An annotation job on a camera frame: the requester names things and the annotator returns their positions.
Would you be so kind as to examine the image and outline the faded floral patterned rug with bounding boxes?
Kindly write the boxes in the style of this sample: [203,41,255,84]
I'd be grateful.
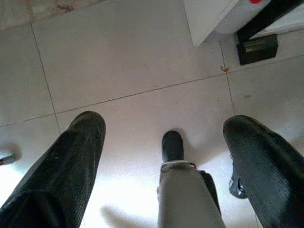
[0,0,114,29]

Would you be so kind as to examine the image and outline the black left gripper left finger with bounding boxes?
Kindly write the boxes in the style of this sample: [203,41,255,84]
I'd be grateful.
[0,110,106,228]

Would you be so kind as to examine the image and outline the black robot right foot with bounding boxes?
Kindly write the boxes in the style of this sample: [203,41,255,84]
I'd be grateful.
[228,176,247,199]

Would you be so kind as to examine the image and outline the black robot left foot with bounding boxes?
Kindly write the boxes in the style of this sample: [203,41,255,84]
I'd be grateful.
[161,130,185,163]

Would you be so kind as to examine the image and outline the black robot foot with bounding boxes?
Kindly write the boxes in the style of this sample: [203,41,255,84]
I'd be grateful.
[228,176,247,199]
[161,130,185,163]

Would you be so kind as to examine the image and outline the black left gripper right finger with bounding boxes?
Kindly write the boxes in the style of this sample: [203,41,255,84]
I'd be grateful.
[223,114,304,228]

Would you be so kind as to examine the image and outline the black box with label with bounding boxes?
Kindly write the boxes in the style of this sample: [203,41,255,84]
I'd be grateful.
[236,34,279,66]

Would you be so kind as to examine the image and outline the grey robot left leg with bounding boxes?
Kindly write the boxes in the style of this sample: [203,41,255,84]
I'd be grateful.
[156,160,227,228]

